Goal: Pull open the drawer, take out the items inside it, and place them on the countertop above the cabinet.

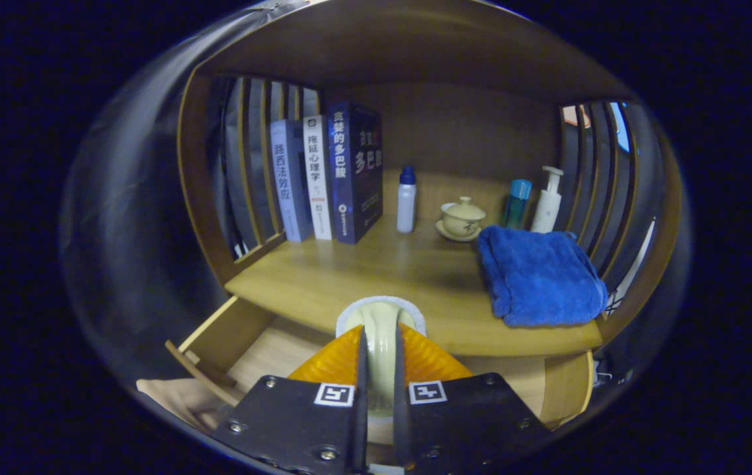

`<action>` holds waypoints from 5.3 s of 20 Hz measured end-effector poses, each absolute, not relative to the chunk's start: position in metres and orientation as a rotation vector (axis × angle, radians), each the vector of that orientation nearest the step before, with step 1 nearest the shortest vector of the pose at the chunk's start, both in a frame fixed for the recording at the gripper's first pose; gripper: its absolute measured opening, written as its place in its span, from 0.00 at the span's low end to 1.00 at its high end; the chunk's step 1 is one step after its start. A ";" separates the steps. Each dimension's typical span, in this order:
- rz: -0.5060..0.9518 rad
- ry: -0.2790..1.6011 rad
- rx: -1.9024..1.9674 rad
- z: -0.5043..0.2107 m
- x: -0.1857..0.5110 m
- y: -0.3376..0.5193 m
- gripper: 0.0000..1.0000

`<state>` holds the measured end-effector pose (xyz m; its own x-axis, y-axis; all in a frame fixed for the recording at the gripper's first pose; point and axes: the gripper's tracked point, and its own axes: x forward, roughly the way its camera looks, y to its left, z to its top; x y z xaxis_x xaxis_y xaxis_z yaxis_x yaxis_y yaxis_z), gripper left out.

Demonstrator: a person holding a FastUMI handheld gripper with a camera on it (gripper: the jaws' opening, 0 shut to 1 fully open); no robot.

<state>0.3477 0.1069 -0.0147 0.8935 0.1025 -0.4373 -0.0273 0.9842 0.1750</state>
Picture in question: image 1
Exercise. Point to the teal bottle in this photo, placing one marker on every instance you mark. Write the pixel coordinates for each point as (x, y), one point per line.
(516, 204)

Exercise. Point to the cream lidded teacup with saucer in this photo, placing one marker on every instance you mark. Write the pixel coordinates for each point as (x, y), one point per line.
(462, 221)

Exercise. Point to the light blue book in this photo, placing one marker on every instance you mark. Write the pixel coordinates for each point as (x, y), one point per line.
(289, 185)

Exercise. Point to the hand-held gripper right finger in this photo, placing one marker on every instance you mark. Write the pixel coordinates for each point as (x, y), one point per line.
(400, 422)

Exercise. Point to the white pump bottle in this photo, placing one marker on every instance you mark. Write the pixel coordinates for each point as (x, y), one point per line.
(546, 208)

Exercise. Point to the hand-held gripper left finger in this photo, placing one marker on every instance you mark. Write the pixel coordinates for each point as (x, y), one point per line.
(361, 422)

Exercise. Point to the white bottle with blue cap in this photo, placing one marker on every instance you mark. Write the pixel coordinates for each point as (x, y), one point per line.
(406, 204)

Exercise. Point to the wooden cabinet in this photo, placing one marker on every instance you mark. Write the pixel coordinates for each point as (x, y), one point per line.
(448, 125)

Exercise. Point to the dark blue book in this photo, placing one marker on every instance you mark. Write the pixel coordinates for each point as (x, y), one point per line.
(353, 178)

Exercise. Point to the wooden countertop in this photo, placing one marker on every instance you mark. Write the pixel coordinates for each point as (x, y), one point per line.
(363, 277)

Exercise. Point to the white book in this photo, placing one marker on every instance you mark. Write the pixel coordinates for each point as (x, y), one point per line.
(317, 178)

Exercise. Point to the wooden drawer with black knob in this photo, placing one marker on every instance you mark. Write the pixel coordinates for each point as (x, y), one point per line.
(270, 359)

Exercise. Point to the blue towel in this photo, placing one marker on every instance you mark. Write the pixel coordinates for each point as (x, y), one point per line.
(541, 277)

